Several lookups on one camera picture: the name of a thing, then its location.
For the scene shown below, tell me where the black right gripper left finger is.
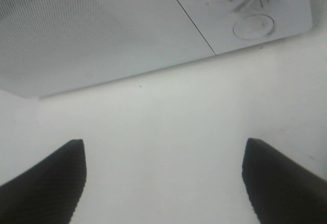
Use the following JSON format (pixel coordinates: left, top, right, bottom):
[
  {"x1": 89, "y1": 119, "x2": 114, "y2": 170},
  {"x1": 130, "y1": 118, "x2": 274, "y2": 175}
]
[{"x1": 1, "y1": 139, "x2": 87, "y2": 223}]

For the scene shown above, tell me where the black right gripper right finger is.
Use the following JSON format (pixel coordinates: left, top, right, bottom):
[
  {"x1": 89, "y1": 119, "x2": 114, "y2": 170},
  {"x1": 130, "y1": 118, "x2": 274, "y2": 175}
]
[{"x1": 242, "y1": 138, "x2": 326, "y2": 223}]

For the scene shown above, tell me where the round door release button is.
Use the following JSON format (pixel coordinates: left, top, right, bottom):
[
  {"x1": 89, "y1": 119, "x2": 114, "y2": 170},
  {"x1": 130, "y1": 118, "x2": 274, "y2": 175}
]
[{"x1": 232, "y1": 14, "x2": 275, "y2": 40}]

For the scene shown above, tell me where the white microwave oven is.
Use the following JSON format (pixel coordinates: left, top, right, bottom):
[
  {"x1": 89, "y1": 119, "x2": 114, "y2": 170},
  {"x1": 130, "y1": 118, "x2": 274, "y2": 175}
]
[{"x1": 177, "y1": 0, "x2": 313, "y2": 54}]

